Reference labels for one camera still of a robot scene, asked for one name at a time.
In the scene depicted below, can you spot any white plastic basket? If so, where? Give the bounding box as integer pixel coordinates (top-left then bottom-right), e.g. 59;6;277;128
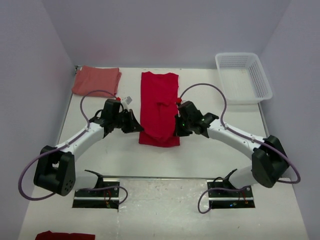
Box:
215;52;273;105

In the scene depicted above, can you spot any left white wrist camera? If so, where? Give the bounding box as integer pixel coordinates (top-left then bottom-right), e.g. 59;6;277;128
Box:
116;96;133;105

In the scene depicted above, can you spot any bright red t shirt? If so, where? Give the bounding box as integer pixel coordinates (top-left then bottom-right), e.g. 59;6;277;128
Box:
138;71;180;148

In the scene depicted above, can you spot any dark red cloth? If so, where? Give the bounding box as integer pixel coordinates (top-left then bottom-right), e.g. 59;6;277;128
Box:
35;231;96;240

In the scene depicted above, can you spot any folded pink t shirt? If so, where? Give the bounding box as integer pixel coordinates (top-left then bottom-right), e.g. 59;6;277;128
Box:
71;65;122;98

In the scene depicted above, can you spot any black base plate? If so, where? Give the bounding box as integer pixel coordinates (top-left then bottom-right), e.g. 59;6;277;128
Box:
208;187;256;209
72;181;120;210

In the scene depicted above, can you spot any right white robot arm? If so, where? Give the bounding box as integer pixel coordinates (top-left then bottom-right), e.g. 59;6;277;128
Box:
174;101;289;197

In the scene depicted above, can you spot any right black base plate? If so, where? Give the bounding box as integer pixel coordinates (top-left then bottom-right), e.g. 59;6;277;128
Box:
208;187;256;209

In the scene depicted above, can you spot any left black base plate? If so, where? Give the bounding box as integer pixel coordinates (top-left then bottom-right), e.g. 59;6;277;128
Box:
72;181;120;210

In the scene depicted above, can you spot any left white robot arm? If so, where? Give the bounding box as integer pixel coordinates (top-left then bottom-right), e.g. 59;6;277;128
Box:
33;96;144;196

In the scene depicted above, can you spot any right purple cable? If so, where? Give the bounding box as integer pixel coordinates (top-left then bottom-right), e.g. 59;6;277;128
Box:
197;82;301;214

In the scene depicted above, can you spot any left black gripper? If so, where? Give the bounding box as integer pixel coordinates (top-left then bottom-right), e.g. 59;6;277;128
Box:
112;109;143;134

